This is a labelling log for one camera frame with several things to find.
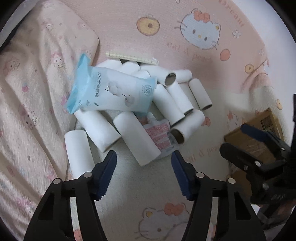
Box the white paper tube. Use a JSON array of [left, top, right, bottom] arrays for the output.
[[153, 84, 185, 126], [172, 69, 193, 83], [113, 111, 161, 166], [189, 78, 213, 110], [74, 109, 121, 152], [116, 61, 140, 74], [170, 109, 205, 144], [140, 64, 176, 86], [64, 130, 95, 179], [166, 81, 194, 115]]

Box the blue white wipes pack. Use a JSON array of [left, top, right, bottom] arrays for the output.
[[66, 54, 157, 114]]

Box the spiral notebook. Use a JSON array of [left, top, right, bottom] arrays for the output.
[[105, 51, 159, 66]]

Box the pink white sachet pouch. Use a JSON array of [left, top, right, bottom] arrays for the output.
[[143, 112, 180, 159]]

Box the pink hello kitty mat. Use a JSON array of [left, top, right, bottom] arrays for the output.
[[62, 0, 296, 241]]

